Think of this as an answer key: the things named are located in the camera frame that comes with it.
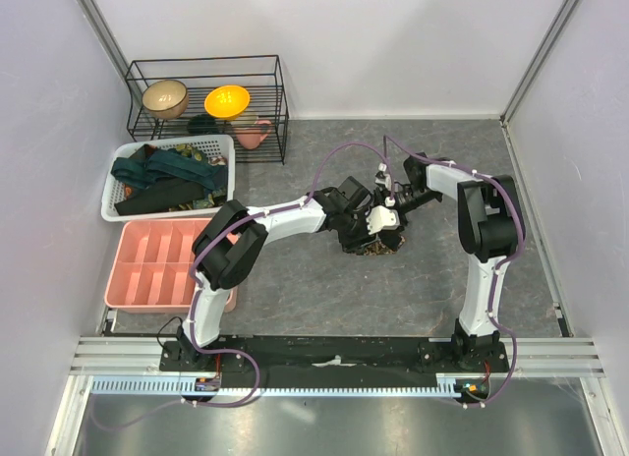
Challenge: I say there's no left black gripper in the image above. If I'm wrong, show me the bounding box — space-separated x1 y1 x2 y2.
336 207 379 256

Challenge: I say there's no brown floral tie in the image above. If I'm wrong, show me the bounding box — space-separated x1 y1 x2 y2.
352 233 406 257

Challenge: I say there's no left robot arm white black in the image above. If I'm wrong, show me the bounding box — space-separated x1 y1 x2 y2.
173 177 382 371

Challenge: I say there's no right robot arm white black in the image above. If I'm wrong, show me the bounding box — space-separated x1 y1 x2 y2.
396 153 525 373

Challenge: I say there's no pink mug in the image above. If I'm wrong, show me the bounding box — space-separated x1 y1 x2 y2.
233 119 274 150

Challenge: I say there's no orange bowl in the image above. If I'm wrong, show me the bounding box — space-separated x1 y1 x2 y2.
203 85 251 120

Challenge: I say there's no dark green bowl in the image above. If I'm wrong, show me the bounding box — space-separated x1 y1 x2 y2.
187 114 218 136

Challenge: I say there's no black tie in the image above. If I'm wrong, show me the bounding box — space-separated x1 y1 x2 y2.
114 178 205 215

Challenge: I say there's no green floral tie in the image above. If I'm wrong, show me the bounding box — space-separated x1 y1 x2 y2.
169 143 208 164

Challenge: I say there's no pink divided tray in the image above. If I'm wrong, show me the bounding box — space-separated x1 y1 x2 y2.
104 217 209 314

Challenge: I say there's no teal tie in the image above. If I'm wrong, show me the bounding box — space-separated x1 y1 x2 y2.
110 149 228 191

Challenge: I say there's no beige bowl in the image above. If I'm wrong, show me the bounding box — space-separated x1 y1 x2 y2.
143 80 189 120

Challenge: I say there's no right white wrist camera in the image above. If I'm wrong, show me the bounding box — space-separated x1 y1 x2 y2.
374 163 394 191

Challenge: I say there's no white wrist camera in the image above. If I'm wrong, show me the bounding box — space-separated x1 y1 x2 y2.
366 197 401 235
374 163 394 191

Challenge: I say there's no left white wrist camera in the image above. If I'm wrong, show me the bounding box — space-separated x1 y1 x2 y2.
366 197 401 235

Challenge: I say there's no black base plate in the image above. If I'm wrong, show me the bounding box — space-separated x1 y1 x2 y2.
159 335 499 387

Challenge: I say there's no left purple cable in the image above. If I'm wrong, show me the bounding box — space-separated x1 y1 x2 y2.
90 142 397 431

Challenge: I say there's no black wire rack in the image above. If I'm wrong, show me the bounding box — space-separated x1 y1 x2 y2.
124 54 290 166

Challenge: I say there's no aluminium rail frame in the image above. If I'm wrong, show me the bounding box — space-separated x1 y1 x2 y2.
46 329 625 455

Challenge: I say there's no light blue cable duct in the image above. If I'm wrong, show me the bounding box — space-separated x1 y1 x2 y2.
90 375 477 398

